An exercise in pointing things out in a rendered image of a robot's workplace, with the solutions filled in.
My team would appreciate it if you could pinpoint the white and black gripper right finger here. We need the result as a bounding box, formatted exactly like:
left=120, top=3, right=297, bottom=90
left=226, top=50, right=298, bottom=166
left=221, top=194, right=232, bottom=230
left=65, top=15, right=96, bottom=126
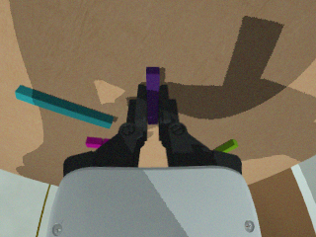
left=158, top=85, right=242, bottom=175

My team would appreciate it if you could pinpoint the purple rod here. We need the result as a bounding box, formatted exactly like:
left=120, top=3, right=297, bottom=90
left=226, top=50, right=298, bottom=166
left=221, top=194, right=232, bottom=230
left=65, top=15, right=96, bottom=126
left=146, top=67, right=160, bottom=124

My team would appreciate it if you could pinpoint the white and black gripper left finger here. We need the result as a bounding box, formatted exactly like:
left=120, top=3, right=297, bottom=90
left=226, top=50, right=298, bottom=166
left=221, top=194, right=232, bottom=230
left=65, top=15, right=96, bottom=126
left=63, top=85, right=148, bottom=177

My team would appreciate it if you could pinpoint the turquoise rod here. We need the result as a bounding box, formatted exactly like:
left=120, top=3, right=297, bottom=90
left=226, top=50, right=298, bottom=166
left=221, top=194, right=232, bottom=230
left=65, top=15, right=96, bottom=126
left=15, top=85, right=114, bottom=129

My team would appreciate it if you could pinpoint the lime green rod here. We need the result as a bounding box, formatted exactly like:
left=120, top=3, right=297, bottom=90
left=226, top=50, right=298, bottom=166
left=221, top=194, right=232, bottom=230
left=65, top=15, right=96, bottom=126
left=214, top=139, right=238, bottom=153

